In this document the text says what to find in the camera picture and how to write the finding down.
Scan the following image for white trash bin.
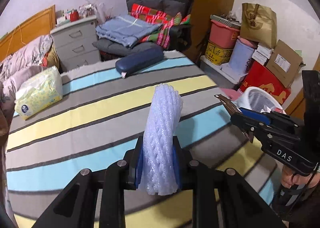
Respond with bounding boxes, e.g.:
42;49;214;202
235;87;286;114

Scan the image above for person's right hand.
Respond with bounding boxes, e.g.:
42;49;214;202
281;166;310;188

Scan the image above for wooden door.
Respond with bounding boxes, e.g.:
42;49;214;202
285;52;320;116

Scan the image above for red gift box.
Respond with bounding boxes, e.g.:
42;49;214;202
240;62;291;105

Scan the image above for clear storage box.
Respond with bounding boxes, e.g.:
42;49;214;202
200;55;247;91

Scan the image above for striped bed cover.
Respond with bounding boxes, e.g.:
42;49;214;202
6;51;280;227

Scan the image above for brown cardboard box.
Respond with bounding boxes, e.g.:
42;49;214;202
266;40;305;88

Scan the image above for white small boxes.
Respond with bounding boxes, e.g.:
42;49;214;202
252;43;273;66

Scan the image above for light blue cylinder container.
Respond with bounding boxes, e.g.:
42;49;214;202
229;39;255;74

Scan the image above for yellow patterned box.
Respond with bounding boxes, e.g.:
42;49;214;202
205;41;233;66

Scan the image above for pink plastic bin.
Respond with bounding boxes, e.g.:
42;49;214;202
209;20;240;49

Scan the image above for brown paper bag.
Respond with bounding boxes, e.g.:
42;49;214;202
240;3;277;49

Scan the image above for dark blue glasses case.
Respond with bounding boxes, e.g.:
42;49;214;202
115;47;164;78

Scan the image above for yellow tissue pack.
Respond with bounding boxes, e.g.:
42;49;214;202
15;66;63;120

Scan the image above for red plaid cloth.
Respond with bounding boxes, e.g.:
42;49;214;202
130;3;191;50

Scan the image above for folded blue cloth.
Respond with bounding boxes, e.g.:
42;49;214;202
95;15;162;47

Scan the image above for grey drawer nightstand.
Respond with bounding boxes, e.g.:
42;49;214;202
50;15;101;72

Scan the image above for grey cushioned chair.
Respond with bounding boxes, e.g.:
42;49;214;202
92;0;195;59

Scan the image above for lilac bed quilt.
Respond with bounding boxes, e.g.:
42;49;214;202
1;34;60;110

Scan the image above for red cup on nightstand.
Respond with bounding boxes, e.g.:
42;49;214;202
69;9;80;22

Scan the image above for wooden headboard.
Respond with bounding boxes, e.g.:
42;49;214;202
0;5;56;62

